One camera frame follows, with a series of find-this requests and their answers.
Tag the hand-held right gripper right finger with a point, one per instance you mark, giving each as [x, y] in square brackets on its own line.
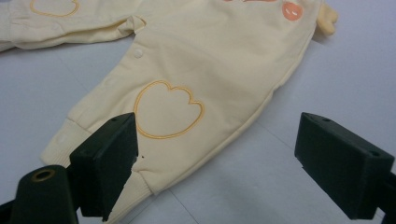
[339, 168]

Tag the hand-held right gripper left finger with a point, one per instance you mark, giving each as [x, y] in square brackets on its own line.
[102, 168]

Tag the cream baby romper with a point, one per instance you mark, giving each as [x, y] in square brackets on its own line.
[199, 68]

